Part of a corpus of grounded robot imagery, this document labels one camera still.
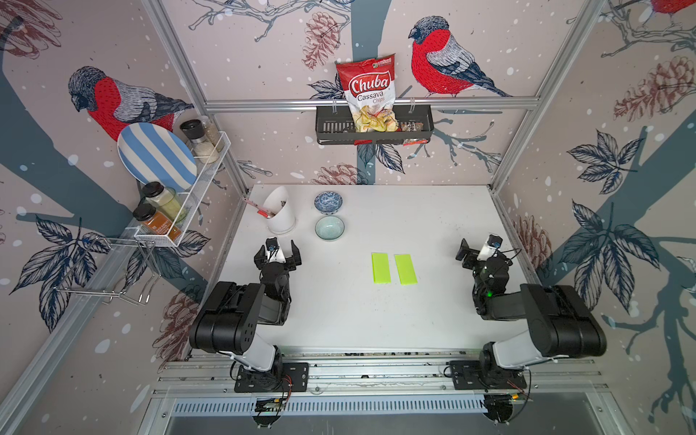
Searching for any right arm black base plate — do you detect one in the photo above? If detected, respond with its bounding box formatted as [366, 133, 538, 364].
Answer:
[445, 360, 527, 391]

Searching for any white utensil holder cup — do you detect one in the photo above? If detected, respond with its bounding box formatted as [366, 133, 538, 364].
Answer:
[263, 187, 297, 235]

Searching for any metal wire hook rack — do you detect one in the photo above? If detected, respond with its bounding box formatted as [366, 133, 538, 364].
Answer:
[51, 236, 162, 306]

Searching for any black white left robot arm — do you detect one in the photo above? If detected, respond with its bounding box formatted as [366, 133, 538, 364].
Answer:
[190, 237, 302, 391]

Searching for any blue white striped plate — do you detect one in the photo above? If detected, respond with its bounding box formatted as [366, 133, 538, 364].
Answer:
[117, 123, 198, 192]

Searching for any red Chuba cassava chips bag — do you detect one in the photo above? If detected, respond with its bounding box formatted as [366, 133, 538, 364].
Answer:
[336, 54, 399, 133]

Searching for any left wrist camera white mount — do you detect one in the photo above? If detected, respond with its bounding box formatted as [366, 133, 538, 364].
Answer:
[265, 237, 286, 264]

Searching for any black wire wall basket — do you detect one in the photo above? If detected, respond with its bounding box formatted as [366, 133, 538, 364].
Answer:
[315, 105, 434, 145]

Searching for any black lid spice grinder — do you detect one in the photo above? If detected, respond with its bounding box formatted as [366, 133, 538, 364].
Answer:
[179, 119, 219, 163]

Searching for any blue patterned small bowl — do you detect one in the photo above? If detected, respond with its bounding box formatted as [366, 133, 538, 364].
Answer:
[314, 191, 344, 216]

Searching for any brown spice glass jar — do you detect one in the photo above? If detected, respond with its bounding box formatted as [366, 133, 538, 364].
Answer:
[200, 116, 225, 152]

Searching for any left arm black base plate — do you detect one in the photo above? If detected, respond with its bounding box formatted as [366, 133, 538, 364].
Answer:
[233, 362, 309, 393]

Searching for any red pink utensil in cup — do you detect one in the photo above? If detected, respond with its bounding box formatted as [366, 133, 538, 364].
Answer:
[244, 199, 275, 219]

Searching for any green sauce jar black lid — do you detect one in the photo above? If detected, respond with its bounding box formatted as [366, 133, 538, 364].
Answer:
[141, 181, 188, 224]

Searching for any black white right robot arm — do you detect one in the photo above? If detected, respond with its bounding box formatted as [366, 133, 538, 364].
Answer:
[449, 234, 607, 390]

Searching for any orange sauce jar black lid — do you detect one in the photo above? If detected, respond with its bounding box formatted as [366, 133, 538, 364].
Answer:
[132, 202, 181, 241]

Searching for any white wire wall shelf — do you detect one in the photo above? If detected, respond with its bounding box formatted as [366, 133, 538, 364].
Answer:
[134, 132, 231, 248]

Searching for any pale green ceramic bowl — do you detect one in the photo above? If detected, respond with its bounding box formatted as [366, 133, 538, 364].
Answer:
[315, 216, 345, 241]

